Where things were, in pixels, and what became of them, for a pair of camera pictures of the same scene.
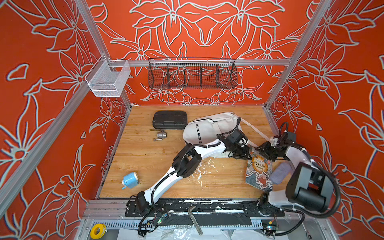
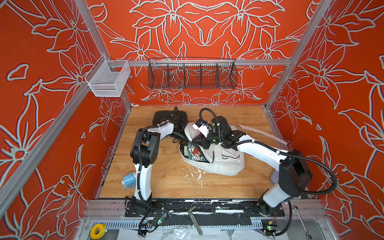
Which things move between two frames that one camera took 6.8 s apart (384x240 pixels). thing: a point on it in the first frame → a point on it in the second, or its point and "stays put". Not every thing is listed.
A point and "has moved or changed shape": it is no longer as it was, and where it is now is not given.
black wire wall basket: (188, 73) stays put
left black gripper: (246, 152) → (186, 140)
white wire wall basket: (107, 77) stays put
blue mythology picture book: (258, 172) has moved or changed shape
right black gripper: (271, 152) → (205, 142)
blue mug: (130, 180) stays put
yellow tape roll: (97, 231) stays put
